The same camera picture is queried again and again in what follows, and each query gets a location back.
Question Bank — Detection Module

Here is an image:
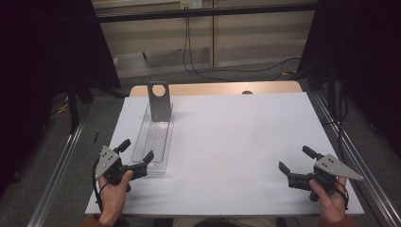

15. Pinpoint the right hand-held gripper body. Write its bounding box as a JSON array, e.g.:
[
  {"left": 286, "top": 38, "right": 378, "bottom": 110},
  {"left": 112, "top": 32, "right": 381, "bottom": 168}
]
[{"left": 288, "top": 153, "right": 363, "bottom": 202}]

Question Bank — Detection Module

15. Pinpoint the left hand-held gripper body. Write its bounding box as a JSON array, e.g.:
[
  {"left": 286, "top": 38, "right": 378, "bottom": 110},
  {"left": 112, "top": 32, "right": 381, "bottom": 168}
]
[{"left": 95, "top": 145, "right": 148, "bottom": 193}]

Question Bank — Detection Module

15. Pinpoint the clear plastic tray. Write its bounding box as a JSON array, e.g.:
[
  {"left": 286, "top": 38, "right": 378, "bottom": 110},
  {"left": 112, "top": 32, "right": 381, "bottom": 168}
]
[{"left": 131, "top": 102, "right": 176, "bottom": 175}]

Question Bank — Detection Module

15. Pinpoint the person's right hand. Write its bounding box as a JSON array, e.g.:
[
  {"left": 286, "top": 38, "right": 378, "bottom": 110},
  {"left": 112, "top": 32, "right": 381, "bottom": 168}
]
[{"left": 308, "top": 176, "right": 348, "bottom": 223}]

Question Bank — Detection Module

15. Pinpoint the person's left hand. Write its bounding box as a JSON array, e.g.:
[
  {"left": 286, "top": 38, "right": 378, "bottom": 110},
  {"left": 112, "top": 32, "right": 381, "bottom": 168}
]
[{"left": 97, "top": 169, "right": 134, "bottom": 219}]

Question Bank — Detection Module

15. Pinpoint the black metal stand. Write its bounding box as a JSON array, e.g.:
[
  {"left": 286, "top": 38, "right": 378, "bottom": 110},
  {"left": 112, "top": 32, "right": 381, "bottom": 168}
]
[{"left": 66, "top": 75, "right": 80, "bottom": 135}]

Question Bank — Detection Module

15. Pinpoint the white table board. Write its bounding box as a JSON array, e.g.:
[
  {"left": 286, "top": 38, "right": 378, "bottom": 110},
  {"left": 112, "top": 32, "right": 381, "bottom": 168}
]
[{"left": 84, "top": 92, "right": 365, "bottom": 218}]

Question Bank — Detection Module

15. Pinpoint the wooden table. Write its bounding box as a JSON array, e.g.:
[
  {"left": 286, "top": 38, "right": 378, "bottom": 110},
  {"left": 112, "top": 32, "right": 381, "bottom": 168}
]
[{"left": 130, "top": 80, "right": 304, "bottom": 97}]

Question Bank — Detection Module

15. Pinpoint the black curtain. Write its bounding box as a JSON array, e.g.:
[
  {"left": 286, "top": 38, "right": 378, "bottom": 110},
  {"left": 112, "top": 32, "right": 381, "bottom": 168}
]
[
  {"left": 0, "top": 0, "right": 122, "bottom": 197},
  {"left": 297, "top": 0, "right": 401, "bottom": 159}
]

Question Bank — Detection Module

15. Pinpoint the black horizontal bar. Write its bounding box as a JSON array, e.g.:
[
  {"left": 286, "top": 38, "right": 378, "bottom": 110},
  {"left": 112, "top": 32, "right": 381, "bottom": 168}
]
[{"left": 96, "top": 3, "right": 320, "bottom": 24}]

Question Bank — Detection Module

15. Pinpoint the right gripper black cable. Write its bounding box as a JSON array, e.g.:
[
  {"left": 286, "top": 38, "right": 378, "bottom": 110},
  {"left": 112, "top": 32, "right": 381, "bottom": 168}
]
[{"left": 335, "top": 180, "right": 350, "bottom": 211}]

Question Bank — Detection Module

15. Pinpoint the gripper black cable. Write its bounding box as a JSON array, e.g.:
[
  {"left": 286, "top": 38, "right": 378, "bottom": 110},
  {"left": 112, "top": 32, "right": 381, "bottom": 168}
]
[
  {"left": 335, "top": 180, "right": 350, "bottom": 211},
  {"left": 92, "top": 160, "right": 105, "bottom": 214}
]

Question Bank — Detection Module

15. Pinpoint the metal floor rail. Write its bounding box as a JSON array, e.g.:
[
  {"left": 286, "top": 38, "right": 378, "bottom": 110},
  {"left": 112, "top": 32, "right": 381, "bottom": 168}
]
[
  {"left": 26, "top": 121, "right": 85, "bottom": 227},
  {"left": 310, "top": 92, "right": 401, "bottom": 227}
]

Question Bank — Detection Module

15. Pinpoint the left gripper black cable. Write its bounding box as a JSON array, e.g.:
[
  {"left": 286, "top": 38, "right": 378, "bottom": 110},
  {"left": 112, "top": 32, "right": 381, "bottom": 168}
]
[{"left": 92, "top": 160, "right": 105, "bottom": 214}]

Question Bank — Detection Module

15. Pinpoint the black floor cable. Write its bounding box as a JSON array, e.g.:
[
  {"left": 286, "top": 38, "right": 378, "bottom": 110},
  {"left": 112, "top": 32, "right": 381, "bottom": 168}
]
[{"left": 220, "top": 56, "right": 303, "bottom": 83}]

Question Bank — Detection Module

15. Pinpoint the hanging black cable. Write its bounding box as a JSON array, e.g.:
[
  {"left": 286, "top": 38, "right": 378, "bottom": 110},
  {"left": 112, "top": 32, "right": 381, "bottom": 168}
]
[{"left": 182, "top": 16, "right": 235, "bottom": 83}]

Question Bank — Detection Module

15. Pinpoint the white wall socket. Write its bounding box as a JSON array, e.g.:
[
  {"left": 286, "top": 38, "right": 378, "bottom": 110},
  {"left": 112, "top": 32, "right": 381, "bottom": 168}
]
[{"left": 180, "top": 0, "right": 203, "bottom": 9}]

